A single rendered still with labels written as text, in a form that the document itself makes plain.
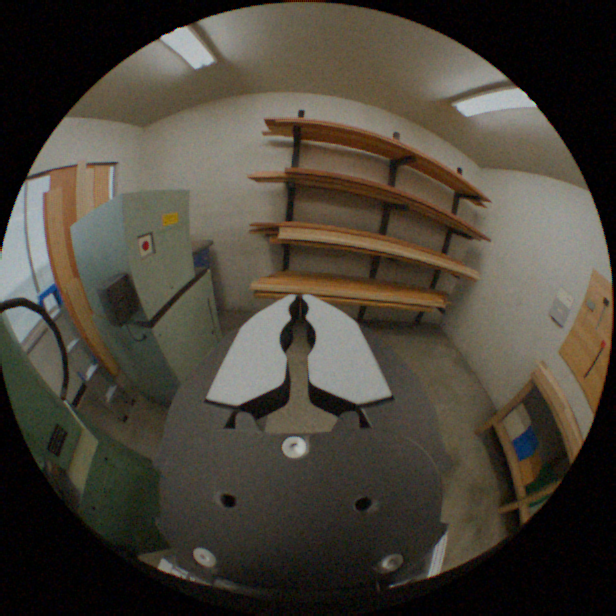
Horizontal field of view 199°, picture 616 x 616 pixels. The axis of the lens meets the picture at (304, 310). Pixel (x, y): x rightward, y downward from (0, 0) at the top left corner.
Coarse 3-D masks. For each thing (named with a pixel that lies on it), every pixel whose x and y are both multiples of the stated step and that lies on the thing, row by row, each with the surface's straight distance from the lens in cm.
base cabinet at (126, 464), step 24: (96, 432) 99; (120, 456) 87; (144, 456) 159; (120, 480) 92; (144, 480) 103; (120, 504) 98; (144, 504) 110; (96, 528) 98; (120, 528) 106; (144, 528) 118; (144, 552) 128
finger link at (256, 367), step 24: (264, 312) 10; (288, 312) 9; (240, 336) 8; (264, 336) 8; (288, 336) 9; (240, 360) 7; (264, 360) 7; (216, 384) 7; (240, 384) 6; (264, 384) 6; (288, 384) 7; (240, 408) 6; (264, 408) 7
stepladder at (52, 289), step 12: (48, 288) 148; (60, 300) 152; (48, 312) 153; (60, 312) 152; (72, 324) 157; (72, 348) 154; (84, 348) 160; (72, 360) 158; (96, 360) 164; (84, 372) 161; (96, 396) 169; (108, 396) 173
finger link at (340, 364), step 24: (312, 312) 9; (336, 312) 9; (312, 336) 9; (336, 336) 8; (360, 336) 8; (312, 360) 7; (336, 360) 7; (360, 360) 7; (312, 384) 6; (336, 384) 6; (360, 384) 6; (384, 384) 6; (336, 408) 7
